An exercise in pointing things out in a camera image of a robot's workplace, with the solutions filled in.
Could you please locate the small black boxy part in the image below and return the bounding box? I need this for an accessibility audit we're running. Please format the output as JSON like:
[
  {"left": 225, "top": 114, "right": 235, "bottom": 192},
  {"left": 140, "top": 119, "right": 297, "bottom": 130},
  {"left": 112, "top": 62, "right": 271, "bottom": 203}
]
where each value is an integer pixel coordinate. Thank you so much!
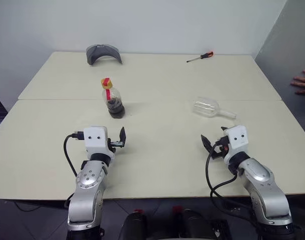
[{"left": 210, "top": 219, "right": 230, "bottom": 240}]

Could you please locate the small cola bottle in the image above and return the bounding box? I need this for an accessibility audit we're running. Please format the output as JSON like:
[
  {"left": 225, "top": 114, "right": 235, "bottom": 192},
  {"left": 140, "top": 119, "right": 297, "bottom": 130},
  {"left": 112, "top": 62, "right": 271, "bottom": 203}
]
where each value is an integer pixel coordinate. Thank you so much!
[{"left": 101, "top": 83, "right": 125, "bottom": 119}]

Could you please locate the clear wine glass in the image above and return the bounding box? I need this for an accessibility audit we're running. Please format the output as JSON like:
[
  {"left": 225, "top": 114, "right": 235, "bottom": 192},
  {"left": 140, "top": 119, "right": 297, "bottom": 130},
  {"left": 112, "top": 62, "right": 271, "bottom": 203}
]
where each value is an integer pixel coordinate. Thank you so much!
[{"left": 192, "top": 96, "right": 237, "bottom": 121}]

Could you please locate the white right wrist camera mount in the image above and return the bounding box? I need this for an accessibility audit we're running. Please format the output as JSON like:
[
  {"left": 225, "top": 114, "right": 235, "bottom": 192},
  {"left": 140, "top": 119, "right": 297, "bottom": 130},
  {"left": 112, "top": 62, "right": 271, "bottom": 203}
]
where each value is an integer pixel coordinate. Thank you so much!
[{"left": 223, "top": 125, "right": 249, "bottom": 165}]

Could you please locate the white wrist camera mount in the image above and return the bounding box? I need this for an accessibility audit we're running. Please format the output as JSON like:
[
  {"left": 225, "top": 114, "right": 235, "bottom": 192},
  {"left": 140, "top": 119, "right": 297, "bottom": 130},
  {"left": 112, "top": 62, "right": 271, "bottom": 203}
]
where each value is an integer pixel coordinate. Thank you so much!
[
  {"left": 223, "top": 125, "right": 249, "bottom": 165},
  {"left": 83, "top": 126, "right": 116, "bottom": 161}
]

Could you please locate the yellow red bottle cap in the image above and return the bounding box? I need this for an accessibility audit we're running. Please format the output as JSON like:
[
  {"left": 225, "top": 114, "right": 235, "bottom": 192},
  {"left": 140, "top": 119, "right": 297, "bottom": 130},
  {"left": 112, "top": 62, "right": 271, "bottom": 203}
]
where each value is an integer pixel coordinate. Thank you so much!
[{"left": 100, "top": 77, "right": 114, "bottom": 90}]

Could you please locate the orange black screwdriver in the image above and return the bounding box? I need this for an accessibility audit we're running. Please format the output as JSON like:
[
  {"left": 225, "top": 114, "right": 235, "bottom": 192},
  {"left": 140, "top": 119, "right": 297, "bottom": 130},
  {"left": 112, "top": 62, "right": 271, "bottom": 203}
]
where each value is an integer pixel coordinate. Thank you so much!
[{"left": 186, "top": 50, "right": 215, "bottom": 64}]

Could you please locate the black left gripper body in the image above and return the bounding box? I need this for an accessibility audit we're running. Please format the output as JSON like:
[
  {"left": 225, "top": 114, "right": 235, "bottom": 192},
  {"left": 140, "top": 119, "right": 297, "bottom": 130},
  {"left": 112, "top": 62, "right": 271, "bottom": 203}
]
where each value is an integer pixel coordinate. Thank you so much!
[{"left": 107, "top": 139, "right": 125, "bottom": 153}]

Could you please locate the grey baseball cap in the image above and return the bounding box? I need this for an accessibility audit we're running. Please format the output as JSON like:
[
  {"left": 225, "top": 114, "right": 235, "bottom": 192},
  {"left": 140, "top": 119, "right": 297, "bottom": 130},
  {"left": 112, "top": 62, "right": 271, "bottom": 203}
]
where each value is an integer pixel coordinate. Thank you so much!
[{"left": 85, "top": 44, "right": 124, "bottom": 67}]

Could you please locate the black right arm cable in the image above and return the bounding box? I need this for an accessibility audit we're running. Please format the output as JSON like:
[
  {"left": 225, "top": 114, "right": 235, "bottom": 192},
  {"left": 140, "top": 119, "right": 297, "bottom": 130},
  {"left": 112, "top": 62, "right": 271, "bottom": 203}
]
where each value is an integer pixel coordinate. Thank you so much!
[{"left": 205, "top": 143, "right": 254, "bottom": 213}]

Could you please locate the grey partition panel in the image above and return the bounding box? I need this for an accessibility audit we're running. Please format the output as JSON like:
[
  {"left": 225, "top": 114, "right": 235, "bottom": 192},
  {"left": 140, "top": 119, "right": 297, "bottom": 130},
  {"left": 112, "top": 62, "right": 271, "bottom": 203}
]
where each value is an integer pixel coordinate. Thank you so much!
[{"left": 253, "top": 0, "right": 305, "bottom": 145}]

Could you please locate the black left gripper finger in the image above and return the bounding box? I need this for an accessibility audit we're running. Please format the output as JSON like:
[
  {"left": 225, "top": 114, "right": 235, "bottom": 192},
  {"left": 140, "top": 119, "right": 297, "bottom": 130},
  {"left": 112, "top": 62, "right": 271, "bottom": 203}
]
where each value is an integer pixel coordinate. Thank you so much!
[{"left": 119, "top": 126, "right": 127, "bottom": 147}]

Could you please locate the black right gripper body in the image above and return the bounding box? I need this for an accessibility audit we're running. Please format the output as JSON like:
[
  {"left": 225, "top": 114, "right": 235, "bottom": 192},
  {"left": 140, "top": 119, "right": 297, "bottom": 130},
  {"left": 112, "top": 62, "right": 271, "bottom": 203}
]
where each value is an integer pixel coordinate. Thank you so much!
[{"left": 211, "top": 136, "right": 230, "bottom": 159}]

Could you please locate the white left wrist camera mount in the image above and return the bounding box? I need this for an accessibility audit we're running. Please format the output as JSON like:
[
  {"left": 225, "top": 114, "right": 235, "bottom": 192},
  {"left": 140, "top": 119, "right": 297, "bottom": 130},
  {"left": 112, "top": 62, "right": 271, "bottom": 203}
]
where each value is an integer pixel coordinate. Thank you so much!
[{"left": 83, "top": 126, "right": 116, "bottom": 161}]

